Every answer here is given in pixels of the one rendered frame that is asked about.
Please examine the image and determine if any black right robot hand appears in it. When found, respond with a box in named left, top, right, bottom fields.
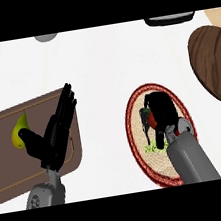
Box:
left=141, top=88, right=184, bottom=153

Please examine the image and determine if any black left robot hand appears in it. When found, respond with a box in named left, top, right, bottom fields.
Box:
left=10, top=81, right=88, bottom=178

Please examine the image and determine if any red bell pepper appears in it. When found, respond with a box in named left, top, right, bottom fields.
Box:
left=145, top=109, right=159, bottom=131

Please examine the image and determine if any oval red rimmed placemat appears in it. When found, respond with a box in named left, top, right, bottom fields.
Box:
left=118, top=76, right=206, bottom=194

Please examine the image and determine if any dark brown wooden bowl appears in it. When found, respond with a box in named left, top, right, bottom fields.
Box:
left=184, top=22, right=221, bottom=115

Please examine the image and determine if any yellow green pear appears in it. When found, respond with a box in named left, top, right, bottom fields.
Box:
left=7, top=110, right=34, bottom=151

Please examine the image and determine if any brown cutting board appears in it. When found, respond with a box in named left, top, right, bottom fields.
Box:
left=0, top=85, right=90, bottom=206

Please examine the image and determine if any black flat appliance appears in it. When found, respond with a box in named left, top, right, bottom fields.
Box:
left=144, top=10, right=198, bottom=30

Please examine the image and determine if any grey round object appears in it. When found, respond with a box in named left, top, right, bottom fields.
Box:
left=33, top=32, right=60, bottom=44

